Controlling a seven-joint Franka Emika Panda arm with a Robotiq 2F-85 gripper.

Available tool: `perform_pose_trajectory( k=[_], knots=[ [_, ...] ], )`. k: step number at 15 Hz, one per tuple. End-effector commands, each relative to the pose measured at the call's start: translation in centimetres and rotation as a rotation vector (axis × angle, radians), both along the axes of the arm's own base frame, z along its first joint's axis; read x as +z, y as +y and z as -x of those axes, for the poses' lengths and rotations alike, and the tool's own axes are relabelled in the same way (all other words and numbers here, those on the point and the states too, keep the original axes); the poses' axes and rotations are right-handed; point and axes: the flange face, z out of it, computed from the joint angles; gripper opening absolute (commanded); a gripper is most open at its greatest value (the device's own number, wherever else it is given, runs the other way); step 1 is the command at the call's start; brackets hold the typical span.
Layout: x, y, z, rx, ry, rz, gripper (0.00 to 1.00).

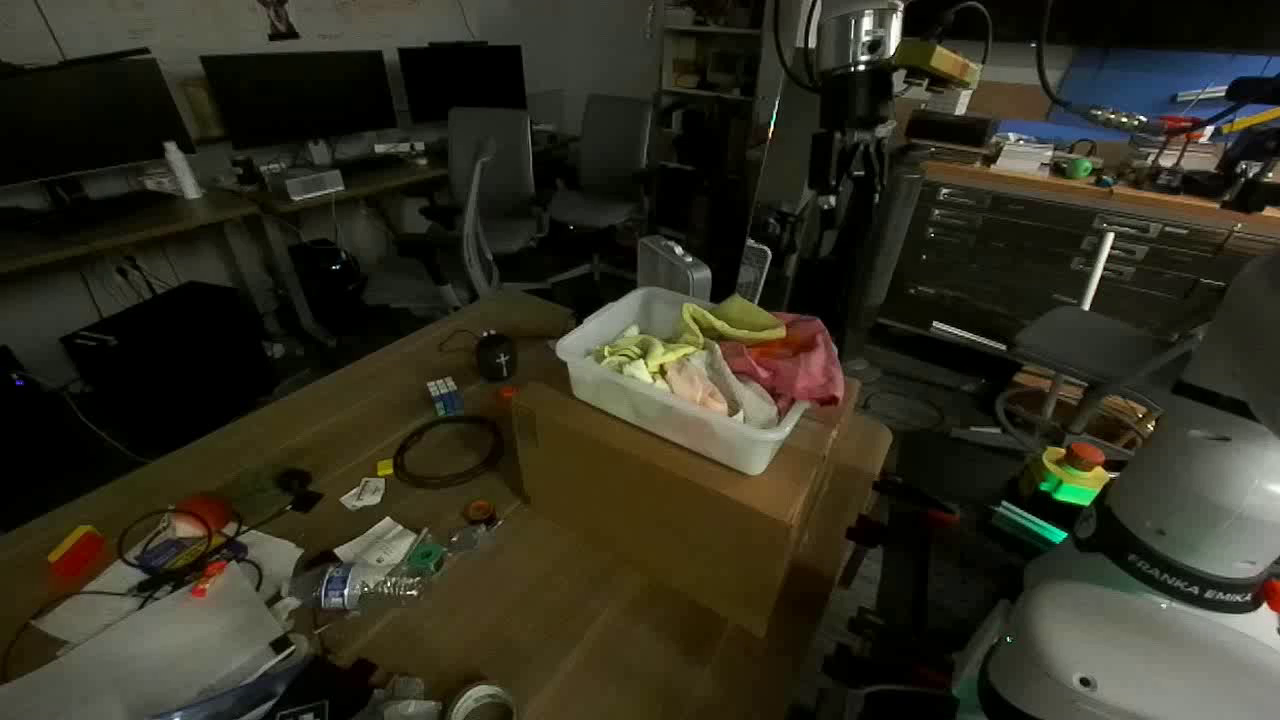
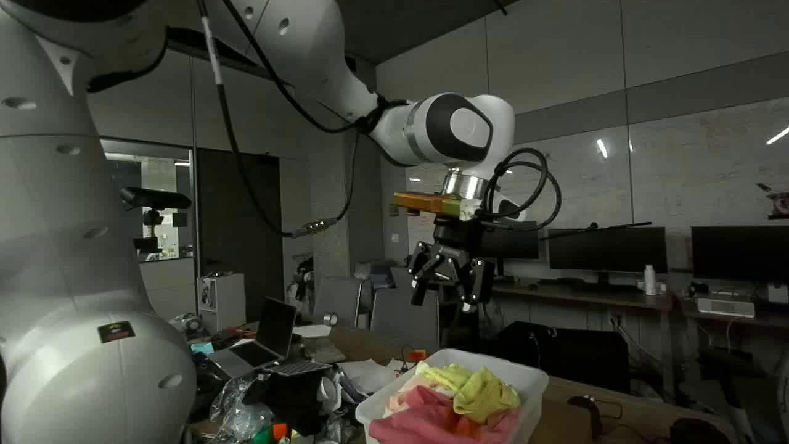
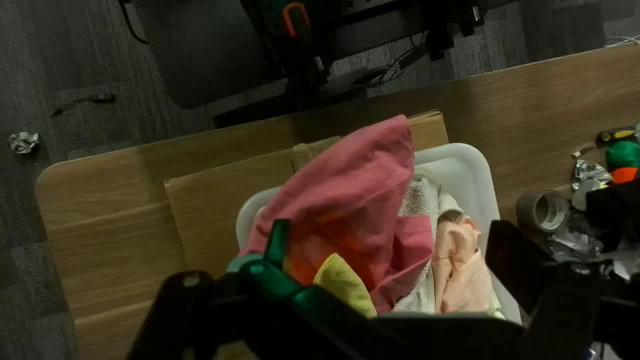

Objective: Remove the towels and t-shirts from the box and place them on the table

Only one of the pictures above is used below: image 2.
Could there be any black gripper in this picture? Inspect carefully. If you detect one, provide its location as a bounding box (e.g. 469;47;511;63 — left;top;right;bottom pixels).
408;217;495;314

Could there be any yellow towel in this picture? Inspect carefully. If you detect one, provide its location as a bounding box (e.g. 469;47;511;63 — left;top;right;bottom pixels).
416;362;521;422

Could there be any pink t-shirt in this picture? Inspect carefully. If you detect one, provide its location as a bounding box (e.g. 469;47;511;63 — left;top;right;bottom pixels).
369;386;517;444

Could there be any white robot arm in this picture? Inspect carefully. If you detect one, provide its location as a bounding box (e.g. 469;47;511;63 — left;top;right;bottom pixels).
0;0;515;444

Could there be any white plastic box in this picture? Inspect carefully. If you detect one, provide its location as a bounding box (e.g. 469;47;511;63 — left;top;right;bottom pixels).
355;348;551;444

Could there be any grey office chair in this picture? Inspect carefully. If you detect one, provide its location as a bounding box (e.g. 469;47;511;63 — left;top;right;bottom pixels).
369;290;440;350

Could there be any black monitor left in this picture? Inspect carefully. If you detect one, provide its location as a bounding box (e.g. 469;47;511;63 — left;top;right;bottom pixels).
482;225;540;260

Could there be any black monitor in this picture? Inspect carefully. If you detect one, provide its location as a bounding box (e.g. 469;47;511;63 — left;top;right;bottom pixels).
690;228;789;285
482;225;540;260
548;228;669;272

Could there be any open laptop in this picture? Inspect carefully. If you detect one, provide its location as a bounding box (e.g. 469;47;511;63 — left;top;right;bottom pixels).
210;299;296;377

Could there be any black monitor middle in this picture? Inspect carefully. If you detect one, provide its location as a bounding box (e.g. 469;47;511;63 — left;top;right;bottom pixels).
548;228;669;272

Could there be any white spray bottle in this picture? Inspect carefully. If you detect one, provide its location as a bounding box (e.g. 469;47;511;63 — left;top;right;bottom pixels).
643;264;659;296

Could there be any black monitor right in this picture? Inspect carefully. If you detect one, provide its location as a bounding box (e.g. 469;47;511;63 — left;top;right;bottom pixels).
690;228;789;285

